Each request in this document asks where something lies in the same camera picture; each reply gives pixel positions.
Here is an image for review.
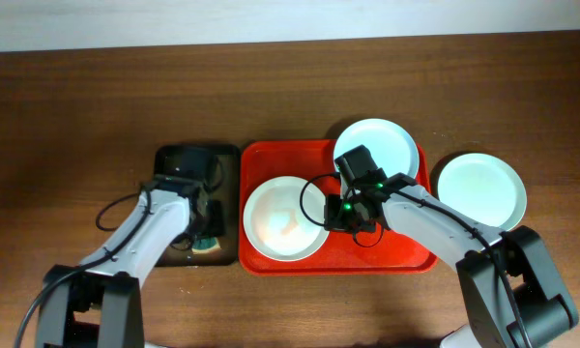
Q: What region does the white plate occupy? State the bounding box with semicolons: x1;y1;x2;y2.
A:
243;176;329;262

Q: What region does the black rectangular tray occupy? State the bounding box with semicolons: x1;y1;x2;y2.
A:
153;143;241;267

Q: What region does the pale green plate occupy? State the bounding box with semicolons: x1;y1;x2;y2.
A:
436;153;528;230

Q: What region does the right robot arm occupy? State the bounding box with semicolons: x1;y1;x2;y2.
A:
325;170;579;347

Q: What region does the green yellow sponge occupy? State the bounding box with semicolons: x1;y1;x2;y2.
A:
191;237;220;254

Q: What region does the light blue plate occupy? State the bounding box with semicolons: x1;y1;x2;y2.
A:
333;118;420;178

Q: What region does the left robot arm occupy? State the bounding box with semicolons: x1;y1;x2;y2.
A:
28;175;216;347

